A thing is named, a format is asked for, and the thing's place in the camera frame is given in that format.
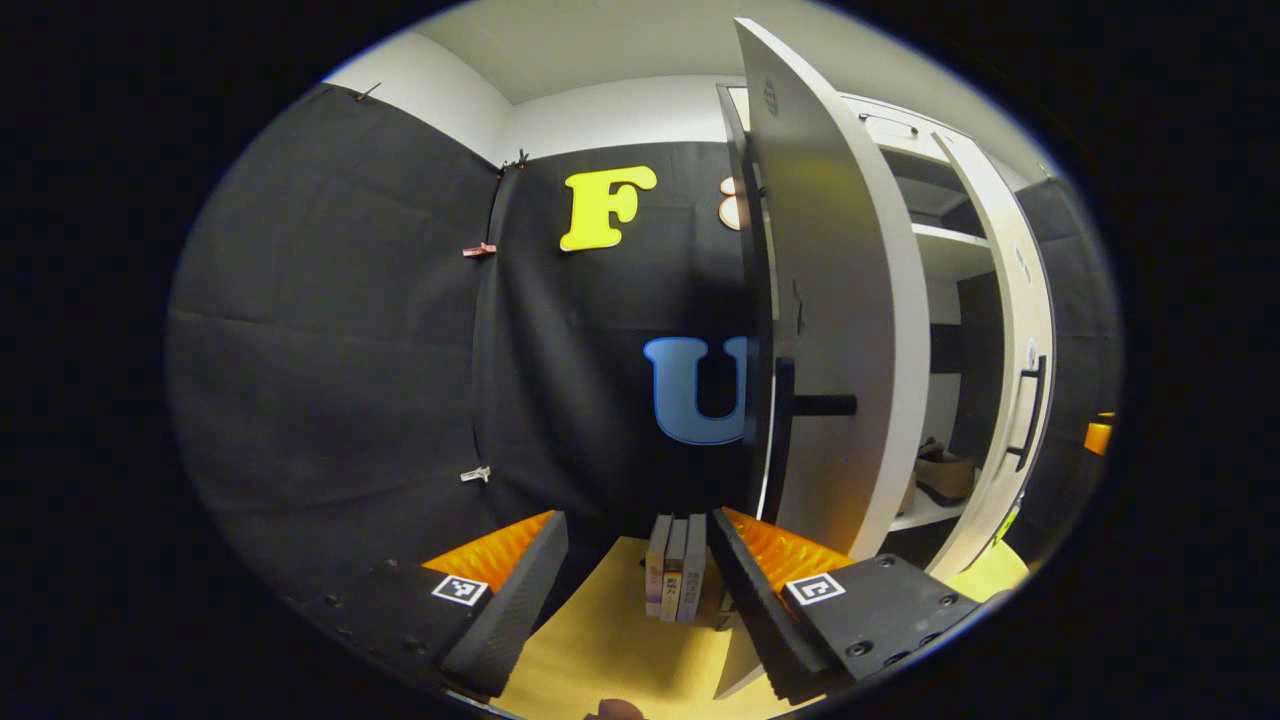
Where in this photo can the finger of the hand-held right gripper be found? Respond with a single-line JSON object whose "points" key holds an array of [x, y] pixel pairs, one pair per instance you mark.
{"points": [[1098, 438]]}

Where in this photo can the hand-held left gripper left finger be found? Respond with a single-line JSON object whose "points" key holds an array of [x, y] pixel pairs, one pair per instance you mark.
{"points": [[510, 620]]}

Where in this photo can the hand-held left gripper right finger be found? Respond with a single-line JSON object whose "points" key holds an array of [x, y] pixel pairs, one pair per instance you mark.
{"points": [[760, 610]]}

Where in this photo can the brown fuzzy shoe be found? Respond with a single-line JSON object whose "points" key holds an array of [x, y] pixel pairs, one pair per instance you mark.
{"points": [[945, 472]]}

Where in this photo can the white shoe cabinet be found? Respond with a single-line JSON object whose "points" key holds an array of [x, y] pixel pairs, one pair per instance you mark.
{"points": [[975, 340]]}

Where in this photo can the white shoe cabinet door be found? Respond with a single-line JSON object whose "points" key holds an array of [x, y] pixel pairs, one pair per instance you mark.
{"points": [[1005, 290], [830, 300]]}

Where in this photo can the beige cabinet drawer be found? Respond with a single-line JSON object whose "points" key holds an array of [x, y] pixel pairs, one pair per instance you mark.
{"points": [[925, 133]]}

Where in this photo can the black backdrop cloth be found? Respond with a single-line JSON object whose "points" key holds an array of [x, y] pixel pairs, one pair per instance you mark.
{"points": [[350, 350], [1080, 330]]}

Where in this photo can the white clip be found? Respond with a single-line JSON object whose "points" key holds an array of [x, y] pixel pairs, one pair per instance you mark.
{"points": [[476, 474]]}

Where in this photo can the red clip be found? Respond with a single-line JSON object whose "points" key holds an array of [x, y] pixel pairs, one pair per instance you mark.
{"points": [[478, 250]]}

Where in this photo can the black clip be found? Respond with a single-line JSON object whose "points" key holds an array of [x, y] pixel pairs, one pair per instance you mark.
{"points": [[368, 93], [513, 161]]}

